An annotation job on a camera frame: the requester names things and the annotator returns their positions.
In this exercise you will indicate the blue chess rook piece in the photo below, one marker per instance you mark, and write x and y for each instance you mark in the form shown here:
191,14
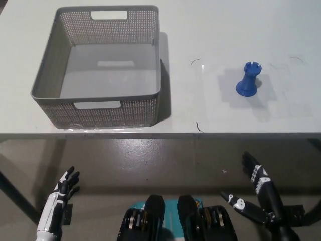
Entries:
247,81

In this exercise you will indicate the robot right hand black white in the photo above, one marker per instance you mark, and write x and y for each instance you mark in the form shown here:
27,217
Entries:
263,190

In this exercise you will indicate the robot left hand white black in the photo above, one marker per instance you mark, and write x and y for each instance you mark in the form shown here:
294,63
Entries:
54,203

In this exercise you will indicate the grey perforated plastic basket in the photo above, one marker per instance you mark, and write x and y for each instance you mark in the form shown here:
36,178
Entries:
105,114

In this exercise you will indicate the black metal table leg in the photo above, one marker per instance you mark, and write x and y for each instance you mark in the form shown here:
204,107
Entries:
17,193

